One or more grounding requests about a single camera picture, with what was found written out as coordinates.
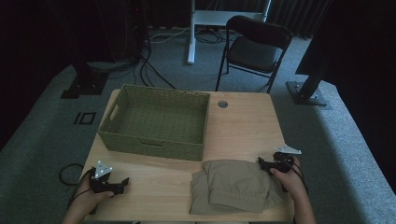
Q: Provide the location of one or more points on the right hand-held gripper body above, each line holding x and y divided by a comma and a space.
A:
281, 163

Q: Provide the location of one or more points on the green woven basket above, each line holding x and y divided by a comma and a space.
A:
155, 124

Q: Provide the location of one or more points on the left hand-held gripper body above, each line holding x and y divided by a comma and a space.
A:
100, 183

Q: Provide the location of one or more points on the black stand with square base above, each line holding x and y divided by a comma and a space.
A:
85, 84

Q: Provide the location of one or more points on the black stand with bolted base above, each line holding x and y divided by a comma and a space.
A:
306, 93

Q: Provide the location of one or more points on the dark curtain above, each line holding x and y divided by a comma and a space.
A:
295, 12

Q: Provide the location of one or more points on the khaki pants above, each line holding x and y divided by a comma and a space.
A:
233, 186

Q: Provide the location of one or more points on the white metal desk frame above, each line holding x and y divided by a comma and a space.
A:
211, 17

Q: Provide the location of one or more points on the dark computer tower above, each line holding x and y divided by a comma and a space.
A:
124, 28

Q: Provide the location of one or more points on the person's left hand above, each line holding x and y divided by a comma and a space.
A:
84, 199

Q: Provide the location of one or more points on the person's right hand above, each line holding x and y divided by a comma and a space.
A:
292, 183

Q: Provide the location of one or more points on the black folding chair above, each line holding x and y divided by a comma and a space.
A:
255, 53

